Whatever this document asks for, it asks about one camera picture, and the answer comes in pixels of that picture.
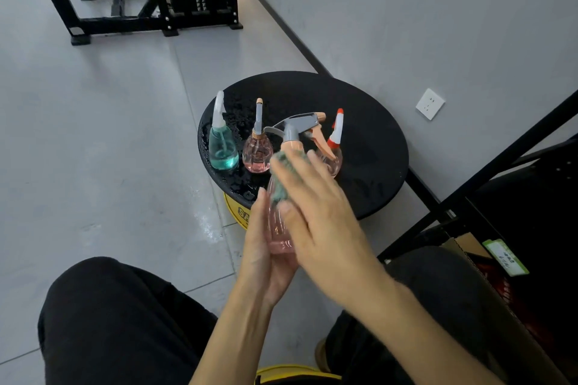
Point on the black metal rack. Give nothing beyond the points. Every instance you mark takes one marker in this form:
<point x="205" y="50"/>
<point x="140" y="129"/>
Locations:
<point x="519" y="199"/>

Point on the pink bottle orange white nozzle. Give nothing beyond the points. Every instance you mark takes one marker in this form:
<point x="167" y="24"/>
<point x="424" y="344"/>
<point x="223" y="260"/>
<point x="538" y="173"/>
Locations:
<point x="336" y="132"/>

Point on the pink spray bottle grey nozzle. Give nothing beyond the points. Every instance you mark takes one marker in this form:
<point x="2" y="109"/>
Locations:
<point x="298" y="123"/>
<point x="257" y="159"/>

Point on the green spray bottle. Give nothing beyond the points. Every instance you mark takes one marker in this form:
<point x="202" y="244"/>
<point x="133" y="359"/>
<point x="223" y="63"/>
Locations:
<point x="223" y="157"/>

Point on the person's right hand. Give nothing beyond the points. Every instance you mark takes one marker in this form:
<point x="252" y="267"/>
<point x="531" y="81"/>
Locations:
<point x="329" y="240"/>

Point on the person's left forearm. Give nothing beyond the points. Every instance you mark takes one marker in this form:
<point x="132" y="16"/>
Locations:
<point x="230" y="344"/>

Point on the green white label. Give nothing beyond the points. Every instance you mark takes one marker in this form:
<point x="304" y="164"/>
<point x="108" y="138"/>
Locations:
<point x="505" y="257"/>

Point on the round black table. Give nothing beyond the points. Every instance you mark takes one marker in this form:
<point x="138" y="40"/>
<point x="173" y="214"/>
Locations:
<point x="375" y="154"/>

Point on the person's light shoe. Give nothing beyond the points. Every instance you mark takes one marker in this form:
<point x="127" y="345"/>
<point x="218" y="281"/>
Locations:
<point x="322" y="356"/>

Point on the yellow round stool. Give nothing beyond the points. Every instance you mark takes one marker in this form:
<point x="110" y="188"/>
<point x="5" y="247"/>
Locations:
<point x="289" y="372"/>

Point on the person's left hand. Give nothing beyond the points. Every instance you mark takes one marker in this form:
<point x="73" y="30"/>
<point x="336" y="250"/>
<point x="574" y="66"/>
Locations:
<point x="264" y="272"/>

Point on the yellow barrel base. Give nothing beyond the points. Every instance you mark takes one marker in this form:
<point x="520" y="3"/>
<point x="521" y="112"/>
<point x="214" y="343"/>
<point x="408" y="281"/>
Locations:
<point x="239" y="215"/>

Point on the brown cardboard box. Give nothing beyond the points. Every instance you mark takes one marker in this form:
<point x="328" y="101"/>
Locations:
<point x="467" y="245"/>

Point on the white wall socket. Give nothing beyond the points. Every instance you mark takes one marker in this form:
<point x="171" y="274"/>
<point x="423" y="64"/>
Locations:
<point x="430" y="104"/>

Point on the green cleaning cloth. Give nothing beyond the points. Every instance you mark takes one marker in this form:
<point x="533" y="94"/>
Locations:
<point x="277" y="190"/>

